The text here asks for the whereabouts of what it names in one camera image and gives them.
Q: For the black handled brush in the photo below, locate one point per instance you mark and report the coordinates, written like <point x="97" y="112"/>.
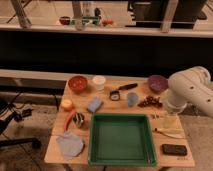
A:
<point x="115" y="94"/>

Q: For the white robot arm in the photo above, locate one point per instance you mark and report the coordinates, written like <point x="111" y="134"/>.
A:
<point x="189" y="86"/>

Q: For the purple bowl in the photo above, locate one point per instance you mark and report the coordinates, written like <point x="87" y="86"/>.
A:
<point x="157" y="83"/>

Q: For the distant red bowl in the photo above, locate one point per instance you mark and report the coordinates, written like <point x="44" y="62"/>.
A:
<point x="64" y="20"/>

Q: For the white cup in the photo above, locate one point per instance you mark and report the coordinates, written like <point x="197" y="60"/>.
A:
<point x="99" y="82"/>

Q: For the blue sponge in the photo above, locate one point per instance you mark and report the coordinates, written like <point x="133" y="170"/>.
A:
<point x="94" y="105"/>

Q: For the yellow round fruit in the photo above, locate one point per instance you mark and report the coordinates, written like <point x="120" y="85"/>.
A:
<point x="67" y="104"/>

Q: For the bunch of dark grapes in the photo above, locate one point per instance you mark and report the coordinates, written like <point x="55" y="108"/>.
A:
<point x="150" y="101"/>

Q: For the red chili pepper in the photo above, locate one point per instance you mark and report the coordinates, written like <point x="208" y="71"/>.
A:
<point x="68" y="119"/>

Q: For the green plastic tray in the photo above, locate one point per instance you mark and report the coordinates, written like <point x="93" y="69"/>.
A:
<point x="121" y="140"/>

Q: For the small fork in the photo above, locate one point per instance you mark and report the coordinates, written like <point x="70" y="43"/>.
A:
<point x="157" y="116"/>

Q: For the grey folded cloth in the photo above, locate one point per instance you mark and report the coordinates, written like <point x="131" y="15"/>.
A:
<point x="70" y="144"/>

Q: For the distant green object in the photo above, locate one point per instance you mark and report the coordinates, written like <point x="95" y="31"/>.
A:
<point x="90" y="20"/>

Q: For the wooden table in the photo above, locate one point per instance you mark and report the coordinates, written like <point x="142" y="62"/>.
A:
<point x="53" y="154"/>

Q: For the black office chair base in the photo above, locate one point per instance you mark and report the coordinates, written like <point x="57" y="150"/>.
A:
<point x="11" y="124"/>

